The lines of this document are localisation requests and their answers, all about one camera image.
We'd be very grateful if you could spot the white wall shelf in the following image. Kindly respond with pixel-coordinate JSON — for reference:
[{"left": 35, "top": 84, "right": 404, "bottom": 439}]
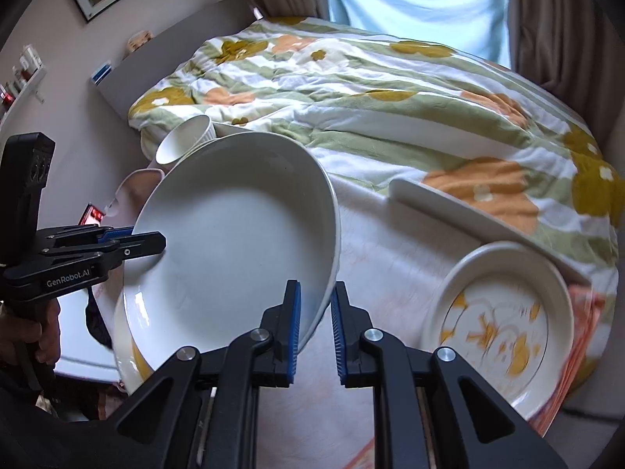
[{"left": 0, "top": 44, "right": 48, "bottom": 123}]

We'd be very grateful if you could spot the grey headboard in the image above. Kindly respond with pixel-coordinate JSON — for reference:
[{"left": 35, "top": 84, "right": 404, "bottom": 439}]
[{"left": 90, "top": 0, "right": 267, "bottom": 120}]

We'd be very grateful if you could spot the small plush toy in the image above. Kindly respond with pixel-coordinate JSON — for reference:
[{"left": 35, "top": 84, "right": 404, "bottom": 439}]
[{"left": 128, "top": 29, "right": 155, "bottom": 54}]

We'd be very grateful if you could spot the white rectangular plate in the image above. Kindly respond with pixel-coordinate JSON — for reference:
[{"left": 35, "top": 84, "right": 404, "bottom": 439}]
[
  {"left": 389, "top": 177, "right": 594, "bottom": 286},
  {"left": 215, "top": 105, "right": 491, "bottom": 161}
]

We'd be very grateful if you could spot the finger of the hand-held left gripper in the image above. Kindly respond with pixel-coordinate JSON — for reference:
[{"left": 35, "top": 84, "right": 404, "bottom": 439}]
[
  {"left": 36, "top": 225, "right": 136, "bottom": 255},
  {"left": 41, "top": 233, "right": 167, "bottom": 274}
]

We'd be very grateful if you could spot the orange floral towel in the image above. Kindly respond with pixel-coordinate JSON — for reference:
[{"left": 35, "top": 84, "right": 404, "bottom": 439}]
[{"left": 93, "top": 176, "right": 611, "bottom": 469}]

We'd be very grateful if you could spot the pink cloud-shaped plate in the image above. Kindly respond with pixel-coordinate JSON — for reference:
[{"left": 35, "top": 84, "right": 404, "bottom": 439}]
[{"left": 113, "top": 168, "right": 165, "bottom": 220}]

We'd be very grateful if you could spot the person's left hand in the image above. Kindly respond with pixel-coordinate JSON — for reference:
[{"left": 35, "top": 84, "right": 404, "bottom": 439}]
[{"left": 30, "top": 298, "right": 62, "bottom": 369}]

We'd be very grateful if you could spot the floral blanket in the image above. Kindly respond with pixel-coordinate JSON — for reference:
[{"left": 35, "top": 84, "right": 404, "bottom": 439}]
[{"left": 129, "top": 17, "right": 621, "bottom": 313}]

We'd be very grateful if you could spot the white ribbed cup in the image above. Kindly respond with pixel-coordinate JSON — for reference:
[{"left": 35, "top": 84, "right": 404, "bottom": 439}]
[{"left": 155, "top": 114, "right": 216, "bottom": 166}]

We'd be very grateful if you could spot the pale blue sheer curtain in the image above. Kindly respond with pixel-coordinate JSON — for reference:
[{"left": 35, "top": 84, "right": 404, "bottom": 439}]
[{"left": 322, "top": 0, "right": 511, "bottom": 68}]

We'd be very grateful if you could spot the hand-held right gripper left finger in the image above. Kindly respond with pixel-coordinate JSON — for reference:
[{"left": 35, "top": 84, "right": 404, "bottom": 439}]
[{"left": 98, "top": 280, "right": 302, "bottom": 469}]

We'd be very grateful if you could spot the black cloth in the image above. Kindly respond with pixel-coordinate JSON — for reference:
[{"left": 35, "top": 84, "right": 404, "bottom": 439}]
[{"left": 85, "top": 293, "right": 116, "bottom": 349}]

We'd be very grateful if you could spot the red-lit device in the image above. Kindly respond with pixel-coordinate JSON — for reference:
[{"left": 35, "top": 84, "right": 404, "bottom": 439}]
[{"left": 80, "top": 202, "right": 106, "bottom": 226}]

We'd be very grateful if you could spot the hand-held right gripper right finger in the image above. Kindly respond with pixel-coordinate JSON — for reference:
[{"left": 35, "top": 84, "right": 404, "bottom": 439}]
[{"left": 330, "top": 281, "right": 568, "bottom": 469}]

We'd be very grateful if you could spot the white deep plate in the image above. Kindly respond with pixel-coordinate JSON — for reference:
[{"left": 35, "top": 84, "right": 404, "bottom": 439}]
[{"left": 122, "top": 132, "right": 341, "bottom": 373}]

